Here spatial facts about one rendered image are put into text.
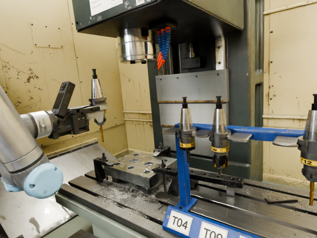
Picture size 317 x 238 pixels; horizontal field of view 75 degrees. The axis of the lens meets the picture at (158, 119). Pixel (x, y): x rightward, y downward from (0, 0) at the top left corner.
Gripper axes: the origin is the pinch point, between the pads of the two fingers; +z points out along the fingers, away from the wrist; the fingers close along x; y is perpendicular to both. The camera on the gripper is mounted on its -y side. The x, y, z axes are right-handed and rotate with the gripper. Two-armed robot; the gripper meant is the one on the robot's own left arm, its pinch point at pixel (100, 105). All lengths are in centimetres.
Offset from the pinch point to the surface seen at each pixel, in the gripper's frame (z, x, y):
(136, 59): 15.8, 5.9, -16.1
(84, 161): 40, -84, 53
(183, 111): 7.3, 30.6, 2.8
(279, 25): 104, 45, -33
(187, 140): 6.6, 31.8, 12.1
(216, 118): 7.0, 41.4, 4.6
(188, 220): 1.4, 33.5, 36.3
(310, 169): 7, 63, 15
